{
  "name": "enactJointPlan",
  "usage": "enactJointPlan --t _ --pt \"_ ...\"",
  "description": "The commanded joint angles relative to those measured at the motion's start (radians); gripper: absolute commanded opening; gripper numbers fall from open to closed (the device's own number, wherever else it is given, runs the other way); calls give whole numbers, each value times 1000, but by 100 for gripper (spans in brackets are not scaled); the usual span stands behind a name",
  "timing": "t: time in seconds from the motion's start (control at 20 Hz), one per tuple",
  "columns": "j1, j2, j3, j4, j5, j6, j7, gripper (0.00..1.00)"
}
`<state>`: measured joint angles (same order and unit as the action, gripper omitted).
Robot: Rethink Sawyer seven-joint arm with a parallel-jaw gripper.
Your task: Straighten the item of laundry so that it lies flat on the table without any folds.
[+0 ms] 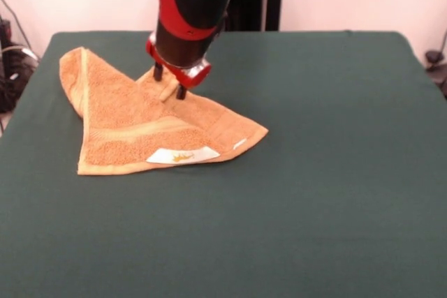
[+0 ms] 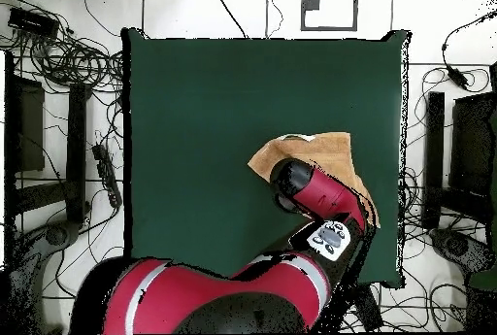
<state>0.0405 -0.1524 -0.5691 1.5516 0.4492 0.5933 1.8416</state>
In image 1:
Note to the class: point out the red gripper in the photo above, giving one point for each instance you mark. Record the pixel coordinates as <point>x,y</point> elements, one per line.
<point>186,78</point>

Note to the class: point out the orange terry towel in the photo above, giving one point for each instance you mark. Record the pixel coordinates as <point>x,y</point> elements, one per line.
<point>115,120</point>

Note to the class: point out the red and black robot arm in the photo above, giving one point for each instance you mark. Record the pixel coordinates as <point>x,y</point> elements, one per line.
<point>195,8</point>

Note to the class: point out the dark green table cloth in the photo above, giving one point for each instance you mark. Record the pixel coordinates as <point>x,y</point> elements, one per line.
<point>314,172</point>

